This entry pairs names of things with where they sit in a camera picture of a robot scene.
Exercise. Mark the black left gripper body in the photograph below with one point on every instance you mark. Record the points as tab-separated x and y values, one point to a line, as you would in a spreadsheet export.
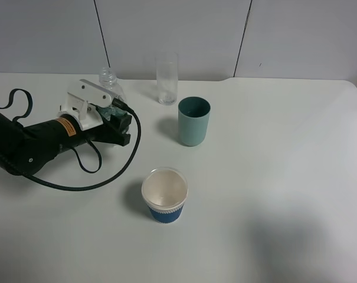
44	141

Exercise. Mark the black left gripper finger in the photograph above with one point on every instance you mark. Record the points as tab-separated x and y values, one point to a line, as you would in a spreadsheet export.
121	122

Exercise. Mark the clear plastic drink bottle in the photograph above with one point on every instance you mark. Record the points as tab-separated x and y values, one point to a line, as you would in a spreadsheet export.
108	80

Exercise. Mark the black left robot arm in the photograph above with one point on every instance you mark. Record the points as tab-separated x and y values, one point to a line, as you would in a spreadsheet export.
11	145

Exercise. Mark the teal green cup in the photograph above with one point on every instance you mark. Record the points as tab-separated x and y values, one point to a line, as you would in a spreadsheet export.
193	116

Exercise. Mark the blue and white paper cup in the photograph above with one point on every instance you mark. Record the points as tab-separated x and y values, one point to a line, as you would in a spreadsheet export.
165	191

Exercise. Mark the tall clear glass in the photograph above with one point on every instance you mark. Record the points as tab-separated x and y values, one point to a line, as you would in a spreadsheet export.
167	77

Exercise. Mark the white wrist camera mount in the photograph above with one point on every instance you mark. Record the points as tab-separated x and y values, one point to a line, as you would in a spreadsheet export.
83	97

